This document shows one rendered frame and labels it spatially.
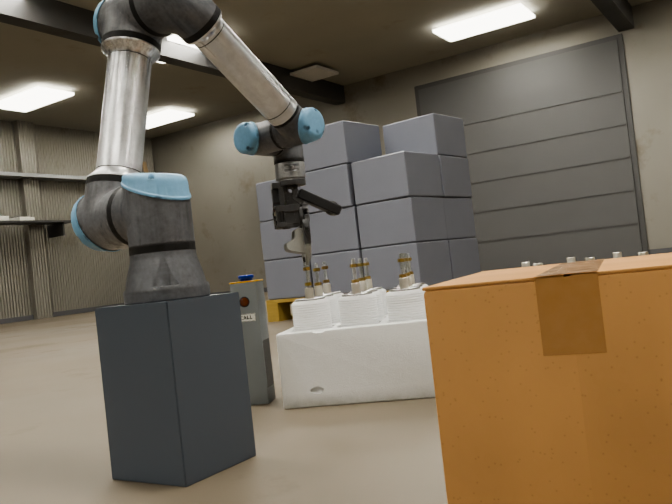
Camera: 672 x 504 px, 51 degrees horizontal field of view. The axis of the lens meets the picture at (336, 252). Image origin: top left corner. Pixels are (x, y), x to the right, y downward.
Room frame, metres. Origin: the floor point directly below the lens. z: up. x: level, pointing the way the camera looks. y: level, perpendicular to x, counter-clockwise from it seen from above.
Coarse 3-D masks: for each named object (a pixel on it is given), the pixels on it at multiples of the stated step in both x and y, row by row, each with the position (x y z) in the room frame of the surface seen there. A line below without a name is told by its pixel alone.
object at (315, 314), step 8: (296, 304) 1.71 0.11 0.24; (304, 304) 1.70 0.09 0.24; (312, 304) 1.70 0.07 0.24; (320, 304) 1.71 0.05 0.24; (328, 304) 1.73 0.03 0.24; (296, 312) 1.71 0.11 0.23; (304, 312) 1.70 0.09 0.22; (312, 312) 1.70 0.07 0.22; (320, 312) 1.70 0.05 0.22; (328, 312) 1.73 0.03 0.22; (296, 320) 1.72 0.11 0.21; (304, 320) 1.70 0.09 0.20; (312, 320) 1.70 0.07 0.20; (320, 320) 1.70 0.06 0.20; (328, 320) 1.72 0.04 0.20; (296, 328) 1.72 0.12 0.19; (304, 328) 1.70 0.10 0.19; (312, 328) 1.70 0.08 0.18; (320, 328) 1.70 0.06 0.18
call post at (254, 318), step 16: (240, 288) 1.78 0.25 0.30; (256, 288) 1.78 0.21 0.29; (240, 304) 1.78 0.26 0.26; (256, 304) 1.78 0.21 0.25; (256, 320) 1.78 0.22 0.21; (256, 336) 1.78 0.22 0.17; (256, 352) 1.78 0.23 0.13; (256, 368) 1.78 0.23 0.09; (256, 384) 1.78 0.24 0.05; (272, 384) 1.83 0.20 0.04; (256, 400) 1.78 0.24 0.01; (272, 400) 1.81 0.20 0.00
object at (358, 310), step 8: (352, 296) 1.69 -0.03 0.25; (360, 296) 1.68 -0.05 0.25; (368, 296) 1.69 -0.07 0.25; (376, 296) 1.72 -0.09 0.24; (344, 304) 1.69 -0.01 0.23; (352, 304) 1.68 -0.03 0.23; (360, 304) 1.68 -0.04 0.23; (368, 304) 1.68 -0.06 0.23; (376, 304) 1.71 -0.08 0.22; (344, 312) 1.69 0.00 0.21; (352, 312) 1.68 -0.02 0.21; (360, 312) 1.68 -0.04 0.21; (368, 312) 1.68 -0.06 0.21; (376, 312) 1.70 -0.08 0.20; (344, 320) 1.70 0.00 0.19; (352, 320) 1.68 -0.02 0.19; (360, 320) 1.68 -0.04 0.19; (368, 320) 1.68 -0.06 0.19; (376, 320) 1.70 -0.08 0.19
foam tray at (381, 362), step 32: (384, 320) 1.74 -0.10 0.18; (416, 320) 1.64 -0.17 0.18; (288, 352) 1.68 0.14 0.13; (320, 352) 1.66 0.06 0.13; (352, 352) 1.65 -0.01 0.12; (384, 352) 1.64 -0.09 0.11; (416, 352) 1.63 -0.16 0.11; (288, 384) 1.68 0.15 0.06; (320, 384) 1.67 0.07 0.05; (352, 384) 1.65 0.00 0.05; (384, 384) 1.64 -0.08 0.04; (416, 384) 1.63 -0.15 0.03
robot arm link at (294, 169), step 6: (282, 162) 1.71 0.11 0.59; (288, 162) 1.71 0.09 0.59; (294, 162) 1.71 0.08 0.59; (300, 162) 1.72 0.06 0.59; (276, 168) 1.72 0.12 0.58; (282, 168) 1.71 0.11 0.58; (288, 168) 1.71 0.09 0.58; (294, 168) 1.71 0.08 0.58; (300, 168) 1.72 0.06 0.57; (276, 174) 1.73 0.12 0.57; (282, 174) 1.71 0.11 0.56; (288, 174) 1.71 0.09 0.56; (294, 174) 1.71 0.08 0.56; (300, 174) 1.72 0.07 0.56; (276, 180) 1.74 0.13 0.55
